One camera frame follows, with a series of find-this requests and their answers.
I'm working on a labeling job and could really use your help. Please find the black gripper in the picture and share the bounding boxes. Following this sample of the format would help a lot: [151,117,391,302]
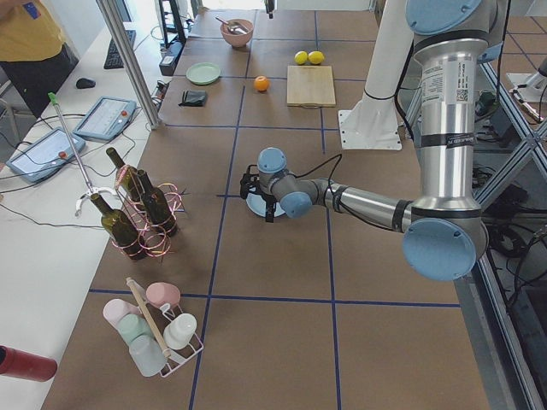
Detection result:
[240,179,276,223]

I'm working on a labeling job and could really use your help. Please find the light blue plate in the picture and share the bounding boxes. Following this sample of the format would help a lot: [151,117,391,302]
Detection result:
[246,193,285,217]

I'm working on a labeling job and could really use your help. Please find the orange fruit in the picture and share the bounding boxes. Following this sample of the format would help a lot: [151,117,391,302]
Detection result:
[253,76,270,92]

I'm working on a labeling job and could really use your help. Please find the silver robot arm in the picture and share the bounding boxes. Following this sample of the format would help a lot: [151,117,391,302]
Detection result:
[240,1,509,281]

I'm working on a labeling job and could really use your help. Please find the light green plate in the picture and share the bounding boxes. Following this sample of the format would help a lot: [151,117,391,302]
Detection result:
[185,62,221,85]

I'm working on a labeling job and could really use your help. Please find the dark brown wine bottle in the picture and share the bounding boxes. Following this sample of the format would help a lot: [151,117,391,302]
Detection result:
[137,169,178,237]

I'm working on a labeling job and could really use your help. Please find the grey folded cloth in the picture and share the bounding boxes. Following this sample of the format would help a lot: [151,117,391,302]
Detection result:
[179,90,208,107]

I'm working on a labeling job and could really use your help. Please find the bamboo cutting board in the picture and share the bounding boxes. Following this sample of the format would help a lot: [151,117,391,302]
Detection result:
[286,65,336,107]

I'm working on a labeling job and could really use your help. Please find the olive wine bottle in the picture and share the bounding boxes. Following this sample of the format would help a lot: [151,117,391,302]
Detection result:
[106,147,144,202]

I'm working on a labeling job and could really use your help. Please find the dark green wine bottle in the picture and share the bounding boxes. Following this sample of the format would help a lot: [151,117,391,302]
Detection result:
[91,193,147,261]

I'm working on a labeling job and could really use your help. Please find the yellow lemon outer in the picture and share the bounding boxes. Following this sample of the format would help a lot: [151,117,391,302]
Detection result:
[293,50,309,66]

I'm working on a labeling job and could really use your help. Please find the yellow lemon near board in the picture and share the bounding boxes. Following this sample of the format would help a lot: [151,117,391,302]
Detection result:
[308,50,325,65]

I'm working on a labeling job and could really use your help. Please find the pink bowl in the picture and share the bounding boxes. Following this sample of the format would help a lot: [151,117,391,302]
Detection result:
[221,19,254,48]

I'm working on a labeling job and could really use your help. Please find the white cup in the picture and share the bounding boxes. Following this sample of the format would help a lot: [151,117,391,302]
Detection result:
[163,313,197,350]

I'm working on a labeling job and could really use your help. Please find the reacher grabber stick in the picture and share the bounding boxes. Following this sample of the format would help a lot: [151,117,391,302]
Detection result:
[48,92,121,217]

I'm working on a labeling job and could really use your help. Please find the teach pendant tablet far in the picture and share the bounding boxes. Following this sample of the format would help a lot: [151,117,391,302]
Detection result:
[73,97,137,142]

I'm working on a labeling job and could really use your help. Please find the teach pendant tablet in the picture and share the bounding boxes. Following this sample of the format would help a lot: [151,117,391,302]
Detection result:
[6,127,85,183]
[73,97,137,142]

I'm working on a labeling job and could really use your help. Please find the metal scoop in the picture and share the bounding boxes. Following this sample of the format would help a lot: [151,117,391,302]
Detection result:
[215,16,250,35]

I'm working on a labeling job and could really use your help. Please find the mint green cup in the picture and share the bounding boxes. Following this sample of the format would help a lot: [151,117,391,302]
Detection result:
[116,313,146,345]

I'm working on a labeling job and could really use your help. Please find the pale pink cup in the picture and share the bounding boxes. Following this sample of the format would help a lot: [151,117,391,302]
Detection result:
[103,298,141,328]

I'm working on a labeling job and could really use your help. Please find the grey cup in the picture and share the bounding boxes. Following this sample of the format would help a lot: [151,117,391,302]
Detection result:
[129,335,167,377]

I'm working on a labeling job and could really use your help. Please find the black keyboard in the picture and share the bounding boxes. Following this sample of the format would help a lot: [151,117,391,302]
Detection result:
[103,30,137,70]

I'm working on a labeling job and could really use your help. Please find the black computer mouse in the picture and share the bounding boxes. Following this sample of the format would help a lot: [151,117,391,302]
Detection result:
[75,78,96,90]

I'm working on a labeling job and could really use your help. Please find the teach pendant tablet near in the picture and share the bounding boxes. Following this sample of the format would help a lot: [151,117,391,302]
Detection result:
[6,127,85,183]

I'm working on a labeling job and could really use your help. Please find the person in yellow shirt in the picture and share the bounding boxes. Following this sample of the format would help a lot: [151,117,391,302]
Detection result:
[1,1,79,117]

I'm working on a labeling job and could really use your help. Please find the red thermos bottle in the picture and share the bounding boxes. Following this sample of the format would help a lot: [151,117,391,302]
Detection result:
[1,345,57,382]

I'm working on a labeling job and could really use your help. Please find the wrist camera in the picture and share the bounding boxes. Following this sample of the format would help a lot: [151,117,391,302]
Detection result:
[240,164,259,190]

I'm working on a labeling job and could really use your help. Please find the copper wire bottle rack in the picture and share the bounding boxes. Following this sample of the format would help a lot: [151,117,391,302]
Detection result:
[115,181,185,257]

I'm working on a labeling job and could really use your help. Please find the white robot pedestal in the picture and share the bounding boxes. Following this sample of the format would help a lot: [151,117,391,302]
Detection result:
[338,0,414,150]

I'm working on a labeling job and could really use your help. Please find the white wire cup rack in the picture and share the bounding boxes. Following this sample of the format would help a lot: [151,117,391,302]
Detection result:
[116,278,203,378]

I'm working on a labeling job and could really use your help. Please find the aluminium frame post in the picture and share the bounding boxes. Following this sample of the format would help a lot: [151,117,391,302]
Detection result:
[97,0,160,131]

